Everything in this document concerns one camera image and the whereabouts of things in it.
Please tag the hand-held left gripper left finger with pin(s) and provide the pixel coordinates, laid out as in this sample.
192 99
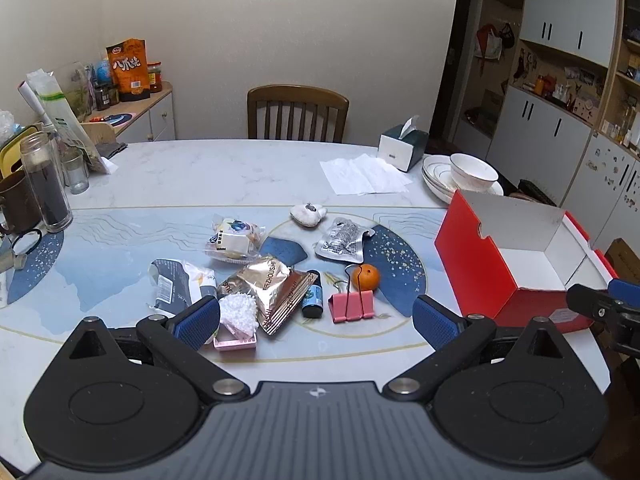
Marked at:
197 322

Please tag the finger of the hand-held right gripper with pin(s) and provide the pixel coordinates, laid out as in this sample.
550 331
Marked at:
627 292
587 300

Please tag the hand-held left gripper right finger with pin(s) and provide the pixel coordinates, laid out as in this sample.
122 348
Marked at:
435 322

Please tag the pink ridged box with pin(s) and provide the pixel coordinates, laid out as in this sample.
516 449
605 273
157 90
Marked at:
235 344

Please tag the grey white packet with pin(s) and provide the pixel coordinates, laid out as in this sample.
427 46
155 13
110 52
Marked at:
175 285

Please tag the red cardboard box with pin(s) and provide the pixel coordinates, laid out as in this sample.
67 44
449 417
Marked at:
470 260

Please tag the gold snack packet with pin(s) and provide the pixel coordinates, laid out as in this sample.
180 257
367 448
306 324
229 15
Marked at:
270 290

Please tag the mandarin orange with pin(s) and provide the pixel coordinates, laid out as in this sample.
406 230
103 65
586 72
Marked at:
365 277

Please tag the blueberry print bread packet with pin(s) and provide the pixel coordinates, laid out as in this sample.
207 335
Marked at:
232 245

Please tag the pink binder clip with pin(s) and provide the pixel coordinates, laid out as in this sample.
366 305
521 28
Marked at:
350 306

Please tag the small blue label bottle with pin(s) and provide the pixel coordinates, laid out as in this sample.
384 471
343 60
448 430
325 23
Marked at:
311 300

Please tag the silver foil packet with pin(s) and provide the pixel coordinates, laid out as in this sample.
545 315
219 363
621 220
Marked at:
342 240

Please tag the light brown wooden chair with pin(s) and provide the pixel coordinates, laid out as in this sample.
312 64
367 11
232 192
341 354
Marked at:
625 260

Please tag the blue printed table mat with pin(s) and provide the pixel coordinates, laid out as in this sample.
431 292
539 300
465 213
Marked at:
125 240

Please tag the white refrigerator with magnets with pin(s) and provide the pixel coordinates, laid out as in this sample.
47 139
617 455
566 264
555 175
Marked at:
605 175

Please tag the white bowl gold rim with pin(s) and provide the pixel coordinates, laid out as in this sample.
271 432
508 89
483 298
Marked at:
472 172

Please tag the white paper tissue sheets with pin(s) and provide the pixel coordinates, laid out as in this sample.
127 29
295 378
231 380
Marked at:
365 175

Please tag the green white tissue box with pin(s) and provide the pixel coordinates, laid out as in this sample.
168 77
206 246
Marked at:
400 152

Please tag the small glass cup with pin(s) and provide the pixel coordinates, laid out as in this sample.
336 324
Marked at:
76 175

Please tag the dark grey cloth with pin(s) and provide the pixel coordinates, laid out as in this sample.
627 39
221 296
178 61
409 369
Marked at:
111 149

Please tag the tall glass jar dark contents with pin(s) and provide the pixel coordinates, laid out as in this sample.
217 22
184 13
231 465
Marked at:
47 195

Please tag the white sideboard cabinet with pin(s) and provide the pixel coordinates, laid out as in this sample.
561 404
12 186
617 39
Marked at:
157 120

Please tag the pale wooden chair back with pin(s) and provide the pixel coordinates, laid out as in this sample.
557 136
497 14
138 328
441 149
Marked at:
100 135

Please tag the brown mug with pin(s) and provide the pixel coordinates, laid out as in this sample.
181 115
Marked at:
17 205

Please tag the blue round mouse pad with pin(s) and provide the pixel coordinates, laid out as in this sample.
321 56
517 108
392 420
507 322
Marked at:
116 119

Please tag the orange bottle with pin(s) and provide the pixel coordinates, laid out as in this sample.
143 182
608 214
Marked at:
539 86

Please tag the dark wooden chair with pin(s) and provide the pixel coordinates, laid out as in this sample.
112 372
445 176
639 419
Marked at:
297 115

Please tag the clear plastic bag green print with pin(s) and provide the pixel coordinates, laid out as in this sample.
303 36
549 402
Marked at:
65 125

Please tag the red sauce jar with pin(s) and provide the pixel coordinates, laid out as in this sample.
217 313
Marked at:
155 79

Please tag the orange snack bag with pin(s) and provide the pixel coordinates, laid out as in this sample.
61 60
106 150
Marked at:
129 72

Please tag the glass terrarium with plants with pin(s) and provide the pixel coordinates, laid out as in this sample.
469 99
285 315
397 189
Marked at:
75 90

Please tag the small blue globe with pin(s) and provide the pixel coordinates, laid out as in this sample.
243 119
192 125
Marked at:
103 71

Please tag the red white hanging bag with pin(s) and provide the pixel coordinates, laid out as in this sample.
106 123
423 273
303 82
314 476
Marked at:
489 42

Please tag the dark door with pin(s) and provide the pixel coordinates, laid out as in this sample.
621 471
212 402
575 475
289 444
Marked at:
454 35

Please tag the white wall cabinet unit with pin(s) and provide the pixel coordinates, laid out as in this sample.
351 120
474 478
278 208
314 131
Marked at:
560 15

